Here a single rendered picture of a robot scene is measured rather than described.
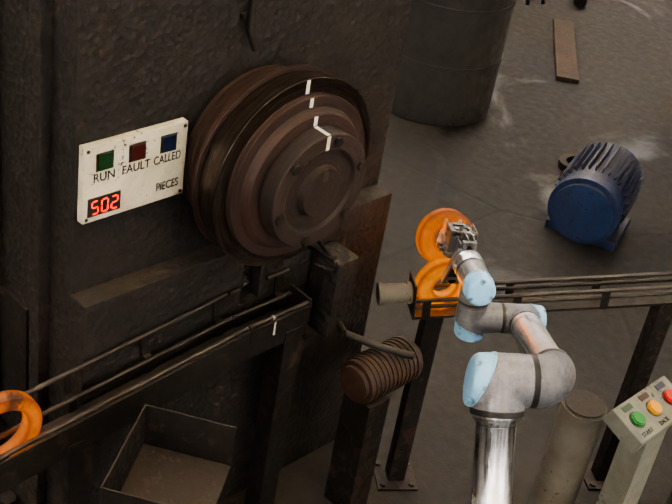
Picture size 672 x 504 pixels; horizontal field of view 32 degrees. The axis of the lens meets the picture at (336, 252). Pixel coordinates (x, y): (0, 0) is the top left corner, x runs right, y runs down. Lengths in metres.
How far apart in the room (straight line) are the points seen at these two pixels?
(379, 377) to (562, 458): 0.54
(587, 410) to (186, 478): 1.11
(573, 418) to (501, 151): 2.49
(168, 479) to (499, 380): 0.73
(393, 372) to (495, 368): 0.65
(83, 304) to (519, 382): 0.94
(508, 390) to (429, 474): 1.12
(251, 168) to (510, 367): 0.69
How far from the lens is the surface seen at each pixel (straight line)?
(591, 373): 4.12
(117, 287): 2.60
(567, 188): 4.62
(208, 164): 2.47
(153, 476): 2.54
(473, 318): 2.83
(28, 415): 2.51
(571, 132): 5.74
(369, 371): 3.01
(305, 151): 2.45
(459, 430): 3.72
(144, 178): 2.50
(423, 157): 5.19
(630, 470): 3.11
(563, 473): 3.20
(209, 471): 2.56
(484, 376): 2.45
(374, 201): 3.05
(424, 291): 3.04
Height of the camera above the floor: 2.39
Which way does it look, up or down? 33 degrees down
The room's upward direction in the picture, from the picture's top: 10 degrees clockwise
